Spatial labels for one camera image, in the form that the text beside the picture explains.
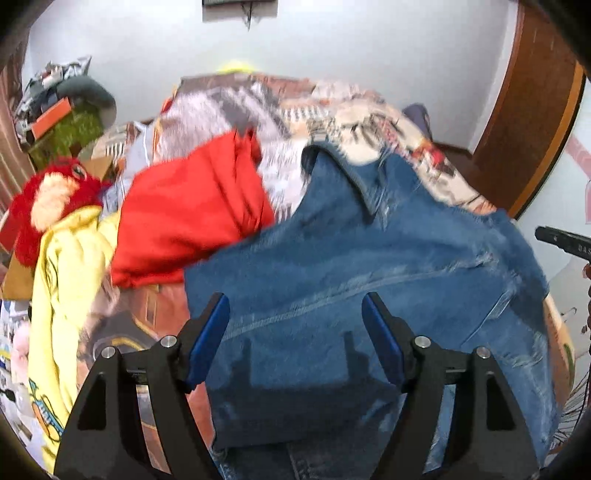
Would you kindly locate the grey pillow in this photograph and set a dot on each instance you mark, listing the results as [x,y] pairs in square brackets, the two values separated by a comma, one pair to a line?
[92,90]

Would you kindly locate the orange box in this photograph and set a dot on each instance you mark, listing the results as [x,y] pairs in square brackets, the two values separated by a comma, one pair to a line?
[51,117]

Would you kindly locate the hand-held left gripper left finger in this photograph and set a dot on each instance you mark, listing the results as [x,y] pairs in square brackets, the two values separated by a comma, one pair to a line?
[210,341]

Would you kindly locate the green box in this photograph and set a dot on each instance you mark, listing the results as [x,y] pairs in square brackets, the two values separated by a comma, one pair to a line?
[74,127]

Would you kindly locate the brown cardboard sheet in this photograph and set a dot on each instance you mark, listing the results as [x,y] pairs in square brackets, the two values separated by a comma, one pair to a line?
[16,277]

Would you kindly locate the brown cardboard box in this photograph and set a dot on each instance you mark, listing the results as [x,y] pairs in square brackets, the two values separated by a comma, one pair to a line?
[99,168]

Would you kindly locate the red plush toy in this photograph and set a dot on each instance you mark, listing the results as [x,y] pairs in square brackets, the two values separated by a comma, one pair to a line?
[23,221]

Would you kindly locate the dark blue cloth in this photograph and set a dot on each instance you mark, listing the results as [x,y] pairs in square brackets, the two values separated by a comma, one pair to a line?
[418,117]

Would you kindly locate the light grey printed cloth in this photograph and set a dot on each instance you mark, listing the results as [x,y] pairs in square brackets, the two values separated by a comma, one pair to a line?
[136,152]

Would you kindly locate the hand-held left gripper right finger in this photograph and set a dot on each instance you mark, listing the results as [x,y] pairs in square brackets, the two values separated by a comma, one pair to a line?
[381,341]

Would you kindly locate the pink plush toy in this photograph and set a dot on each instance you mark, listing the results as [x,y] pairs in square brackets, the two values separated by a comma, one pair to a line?
[21,355]

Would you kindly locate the blue denim jacket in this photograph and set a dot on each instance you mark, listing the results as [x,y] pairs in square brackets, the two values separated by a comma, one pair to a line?
[346,258]

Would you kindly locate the printed blanket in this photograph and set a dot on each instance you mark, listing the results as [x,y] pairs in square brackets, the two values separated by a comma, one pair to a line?
[286,106]

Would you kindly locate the wooden door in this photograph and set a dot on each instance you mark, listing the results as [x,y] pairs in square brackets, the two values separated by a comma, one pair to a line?
[521,115]

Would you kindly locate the yellow garment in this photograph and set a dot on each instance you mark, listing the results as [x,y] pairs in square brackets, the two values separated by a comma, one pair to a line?
[60,277]

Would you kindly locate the brown striped curtain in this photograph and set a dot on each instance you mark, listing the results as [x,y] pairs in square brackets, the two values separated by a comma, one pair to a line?
[11,152]

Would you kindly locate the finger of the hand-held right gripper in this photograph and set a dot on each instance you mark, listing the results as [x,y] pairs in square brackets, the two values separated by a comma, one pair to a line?
[565,242]

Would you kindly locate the red garment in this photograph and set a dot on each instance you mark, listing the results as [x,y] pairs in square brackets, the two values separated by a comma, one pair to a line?
[184,207]

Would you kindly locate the yellow item behind bed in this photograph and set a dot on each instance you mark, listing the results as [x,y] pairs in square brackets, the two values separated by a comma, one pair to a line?
[235,69]

